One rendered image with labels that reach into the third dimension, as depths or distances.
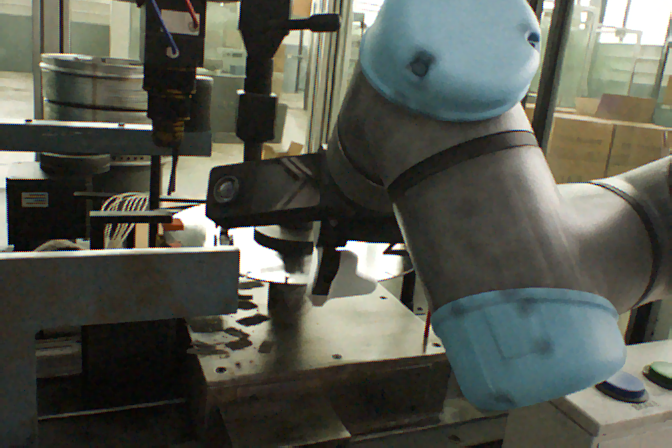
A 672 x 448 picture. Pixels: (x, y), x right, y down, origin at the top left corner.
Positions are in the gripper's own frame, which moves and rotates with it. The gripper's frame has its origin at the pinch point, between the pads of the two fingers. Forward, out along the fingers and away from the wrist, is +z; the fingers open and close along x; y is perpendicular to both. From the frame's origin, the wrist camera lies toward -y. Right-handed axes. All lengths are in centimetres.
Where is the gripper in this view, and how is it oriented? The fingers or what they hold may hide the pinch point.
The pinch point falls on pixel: (311, 238)
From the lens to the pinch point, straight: 57.6
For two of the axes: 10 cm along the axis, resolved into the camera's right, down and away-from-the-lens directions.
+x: 0.1, -9.4, 3.3
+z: -1.7, 3.2, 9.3
